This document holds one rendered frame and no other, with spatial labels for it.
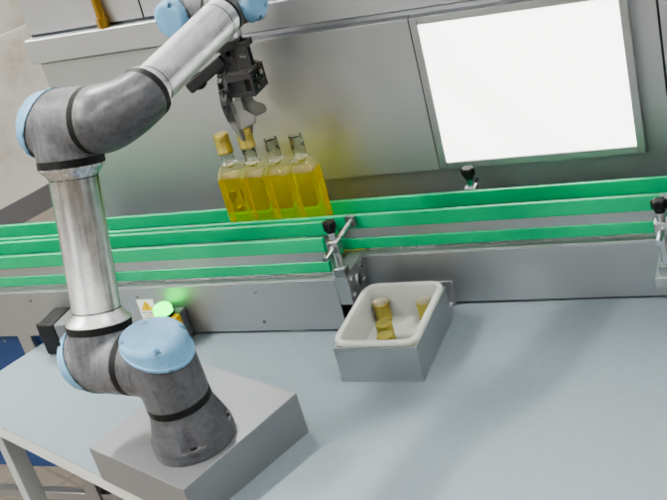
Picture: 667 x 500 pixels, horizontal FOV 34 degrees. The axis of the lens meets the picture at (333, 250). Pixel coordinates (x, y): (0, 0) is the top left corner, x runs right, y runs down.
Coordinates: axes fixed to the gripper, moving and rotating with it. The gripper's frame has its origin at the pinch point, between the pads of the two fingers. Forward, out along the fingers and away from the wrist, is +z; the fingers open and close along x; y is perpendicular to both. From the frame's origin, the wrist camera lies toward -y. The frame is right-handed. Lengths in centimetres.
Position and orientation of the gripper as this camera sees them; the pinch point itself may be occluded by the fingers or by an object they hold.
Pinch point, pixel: (242, 131)
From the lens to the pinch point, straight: 233.6
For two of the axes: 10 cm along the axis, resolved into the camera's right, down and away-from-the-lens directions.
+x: 3.2, -4.9, 8.1
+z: 2.4, 8.7, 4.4
